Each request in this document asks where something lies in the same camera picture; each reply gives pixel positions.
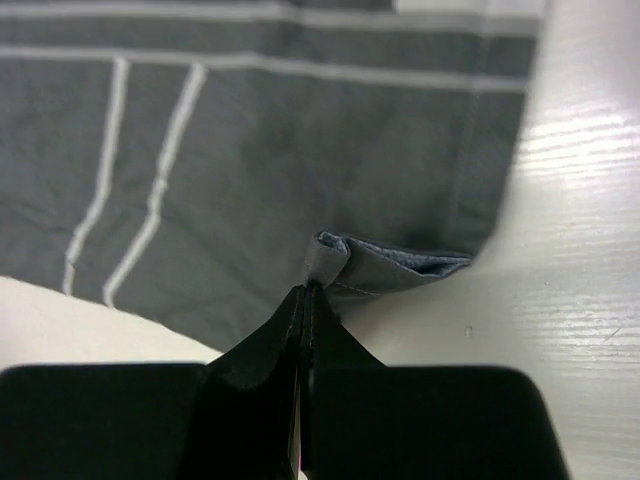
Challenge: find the grey striped cloth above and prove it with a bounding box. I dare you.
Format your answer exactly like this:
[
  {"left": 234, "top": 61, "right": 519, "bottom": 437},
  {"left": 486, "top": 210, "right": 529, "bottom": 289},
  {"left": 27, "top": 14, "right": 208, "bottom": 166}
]
[{"left": 1, "top": 1, "right": 548, "bottom": 350}]

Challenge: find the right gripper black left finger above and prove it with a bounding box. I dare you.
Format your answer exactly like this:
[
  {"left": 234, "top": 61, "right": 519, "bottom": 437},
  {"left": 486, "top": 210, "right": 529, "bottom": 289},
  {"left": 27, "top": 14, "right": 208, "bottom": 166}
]
[{"left": 1, "top": 287, "right": 304, "bottom": 479}]

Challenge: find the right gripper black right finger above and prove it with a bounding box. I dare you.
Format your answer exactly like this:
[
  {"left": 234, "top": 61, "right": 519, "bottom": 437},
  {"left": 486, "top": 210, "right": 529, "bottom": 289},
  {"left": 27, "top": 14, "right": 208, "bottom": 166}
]
[{"left": 301, "top": 284, "right": 569, "bottom": 479}]

